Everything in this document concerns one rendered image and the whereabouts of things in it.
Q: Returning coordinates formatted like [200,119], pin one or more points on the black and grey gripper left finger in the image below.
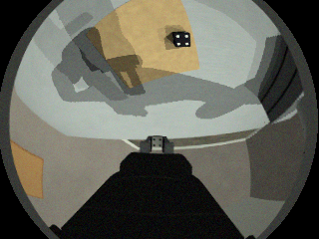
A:
[146,146]

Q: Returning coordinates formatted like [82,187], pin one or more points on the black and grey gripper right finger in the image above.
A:
[167,147]

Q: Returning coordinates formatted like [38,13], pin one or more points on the tan flat square mat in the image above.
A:
[136,41]

